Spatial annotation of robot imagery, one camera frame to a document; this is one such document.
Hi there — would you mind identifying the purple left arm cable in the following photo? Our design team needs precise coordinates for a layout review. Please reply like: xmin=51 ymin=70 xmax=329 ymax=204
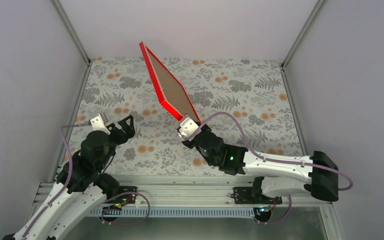
xmin=21 ymin=121 xmax=150 ymax=239

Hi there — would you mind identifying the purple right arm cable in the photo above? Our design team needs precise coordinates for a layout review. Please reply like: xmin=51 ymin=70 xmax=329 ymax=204
xmin=188 ymin=111 xmax=354 ymax=227

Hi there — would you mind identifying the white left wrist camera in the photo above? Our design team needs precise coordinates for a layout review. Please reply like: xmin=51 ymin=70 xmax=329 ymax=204
xmin=89 ymin=112 xmax=111 ymax=135

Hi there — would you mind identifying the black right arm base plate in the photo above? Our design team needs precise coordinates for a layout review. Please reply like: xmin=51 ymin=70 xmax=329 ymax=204
xmin=230 ymin=187 xmax=283 ymax=205

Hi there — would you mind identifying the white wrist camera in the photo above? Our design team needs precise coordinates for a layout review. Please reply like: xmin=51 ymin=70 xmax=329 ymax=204
xmin=89 ymin=112 xmax=111 ymax=135
xmin=176 ymin=115 xmax=199 ymax=141

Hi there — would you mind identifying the grey slotted cable duct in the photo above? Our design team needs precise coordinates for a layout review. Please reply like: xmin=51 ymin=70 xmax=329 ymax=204
xmin=87 ymin=206 xmax=255 ymax=218

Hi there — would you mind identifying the aluminium corner post right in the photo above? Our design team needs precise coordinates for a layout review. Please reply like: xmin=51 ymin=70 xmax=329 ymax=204
xmin=281 ymin=0 xmax=326 ymax=71

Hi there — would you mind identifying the aluminium corner post left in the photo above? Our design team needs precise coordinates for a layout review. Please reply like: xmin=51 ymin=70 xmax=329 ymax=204
xmin=50 ymin=0 xmax=91 ymax=66

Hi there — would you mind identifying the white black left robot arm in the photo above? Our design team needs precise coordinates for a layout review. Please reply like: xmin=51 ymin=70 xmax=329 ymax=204
xmin=4 ymin=113 xmax=135 ymax=240

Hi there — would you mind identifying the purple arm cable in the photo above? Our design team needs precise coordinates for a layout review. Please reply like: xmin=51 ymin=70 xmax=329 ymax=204
xmin=21 ymin=121 xmax=150 ymax=239
xmin=188 ymin=111 xmax=354 ymax=227

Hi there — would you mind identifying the aluminium corner post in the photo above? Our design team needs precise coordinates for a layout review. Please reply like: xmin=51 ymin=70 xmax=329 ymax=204
xmin=281 ymin=0 xmax=326 ymax=71
xmin=50 ymin=0 xmax=91 ymax=66

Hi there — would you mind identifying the red picture frame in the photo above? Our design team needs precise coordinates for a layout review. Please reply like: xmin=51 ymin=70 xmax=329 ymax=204
xmin=139 ymin=42 xmax=201 ymax=122

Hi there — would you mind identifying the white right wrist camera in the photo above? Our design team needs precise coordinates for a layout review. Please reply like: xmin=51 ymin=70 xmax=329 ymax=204
xmin=176 ymin=115 xmax=199 ymax=141

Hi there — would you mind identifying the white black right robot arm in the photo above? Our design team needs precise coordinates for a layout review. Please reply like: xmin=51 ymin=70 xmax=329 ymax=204
xmin=178 ymin=124 xmax=339 ymax=204

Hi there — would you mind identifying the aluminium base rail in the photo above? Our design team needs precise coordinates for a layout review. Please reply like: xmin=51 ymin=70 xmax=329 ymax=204
xmin=34 ymin=175 xmax=333 ymax=208

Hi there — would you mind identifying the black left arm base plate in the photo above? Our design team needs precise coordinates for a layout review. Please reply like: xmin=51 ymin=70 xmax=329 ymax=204
xmin=104 ymin=186 xmax=138 ymax=205

